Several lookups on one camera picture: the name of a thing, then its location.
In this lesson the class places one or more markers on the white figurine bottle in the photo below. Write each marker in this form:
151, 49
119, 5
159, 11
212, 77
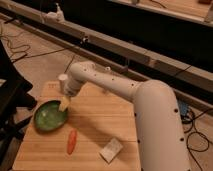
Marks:
107, 69

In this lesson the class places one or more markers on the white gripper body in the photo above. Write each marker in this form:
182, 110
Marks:
72, 87

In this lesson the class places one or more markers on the black chair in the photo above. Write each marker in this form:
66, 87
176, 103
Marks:
13, 93

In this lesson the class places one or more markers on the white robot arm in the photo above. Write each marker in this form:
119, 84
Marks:
162, 145

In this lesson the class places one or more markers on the green ceramic bowl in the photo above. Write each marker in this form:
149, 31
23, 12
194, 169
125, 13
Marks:
48, 117

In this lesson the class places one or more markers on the blue power box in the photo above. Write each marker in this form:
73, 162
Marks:
183, 107

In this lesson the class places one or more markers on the white object on rail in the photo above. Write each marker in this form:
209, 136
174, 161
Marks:
58, 15

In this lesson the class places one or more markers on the white paper cup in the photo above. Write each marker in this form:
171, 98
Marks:
62, 78

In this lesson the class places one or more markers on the orange carrot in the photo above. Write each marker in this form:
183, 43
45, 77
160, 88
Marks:
72, 139

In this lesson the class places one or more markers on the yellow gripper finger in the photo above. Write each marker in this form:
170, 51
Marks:
64, 103

